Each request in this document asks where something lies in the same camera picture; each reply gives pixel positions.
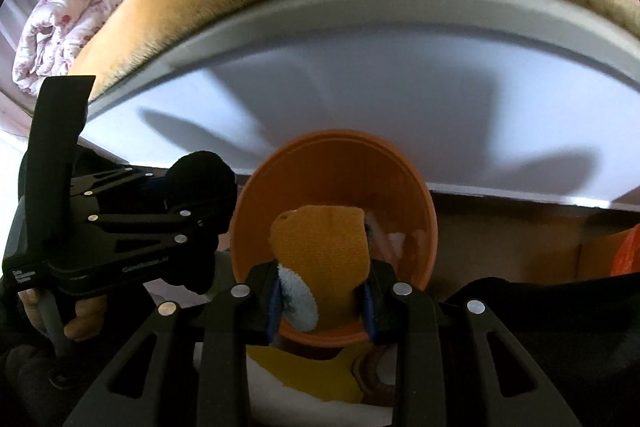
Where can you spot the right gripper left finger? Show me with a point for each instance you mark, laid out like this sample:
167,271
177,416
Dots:
188,367

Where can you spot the orange trash bin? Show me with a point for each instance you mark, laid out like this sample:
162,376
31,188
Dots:
339,168

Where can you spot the red orange plastic bag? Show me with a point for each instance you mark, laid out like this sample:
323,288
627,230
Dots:
626,259

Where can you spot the person left hand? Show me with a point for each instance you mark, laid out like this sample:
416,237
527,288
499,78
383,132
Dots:
83,320

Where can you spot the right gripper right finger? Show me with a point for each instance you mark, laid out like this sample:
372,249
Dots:
448,366

